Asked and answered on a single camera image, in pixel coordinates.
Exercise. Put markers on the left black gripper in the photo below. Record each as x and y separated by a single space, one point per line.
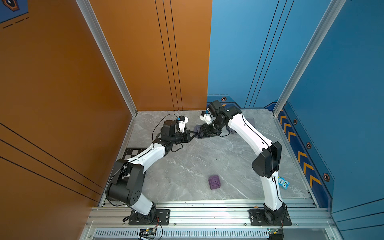
185 134

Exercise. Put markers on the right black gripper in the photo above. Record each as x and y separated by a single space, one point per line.
205 131

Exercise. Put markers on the purple-grey phone stand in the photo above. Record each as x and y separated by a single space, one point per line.
230 130
251 121
197 128

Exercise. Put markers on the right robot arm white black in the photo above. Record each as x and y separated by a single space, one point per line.
268 153

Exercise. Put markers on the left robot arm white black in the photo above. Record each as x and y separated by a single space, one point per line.
126 182

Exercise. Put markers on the purple square box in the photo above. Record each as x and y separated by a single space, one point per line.
214 182

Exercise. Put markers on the black white checkerboard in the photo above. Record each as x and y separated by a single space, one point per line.
132 152

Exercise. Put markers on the blue cartoon sticker card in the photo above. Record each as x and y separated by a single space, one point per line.
283 183

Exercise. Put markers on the green circuit board left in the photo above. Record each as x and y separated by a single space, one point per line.
147 233

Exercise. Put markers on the circuit board right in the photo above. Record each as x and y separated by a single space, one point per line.
276 234

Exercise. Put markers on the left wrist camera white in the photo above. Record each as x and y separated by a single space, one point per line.
182 121

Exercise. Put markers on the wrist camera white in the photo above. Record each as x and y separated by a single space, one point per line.
206 117
182 121

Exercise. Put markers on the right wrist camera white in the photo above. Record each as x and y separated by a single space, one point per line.
206 117

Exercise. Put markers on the aluminium front rail frame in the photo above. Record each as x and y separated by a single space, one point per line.
215 219

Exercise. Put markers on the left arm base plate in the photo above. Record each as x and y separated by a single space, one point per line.
159 216

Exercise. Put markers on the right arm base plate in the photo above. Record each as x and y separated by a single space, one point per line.
260 217

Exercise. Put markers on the left aluminium corner post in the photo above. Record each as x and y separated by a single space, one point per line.
98 34

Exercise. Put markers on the aluminium corner post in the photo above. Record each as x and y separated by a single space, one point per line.
317 38
98 34

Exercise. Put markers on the right aluminium corner post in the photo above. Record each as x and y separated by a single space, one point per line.
317 38

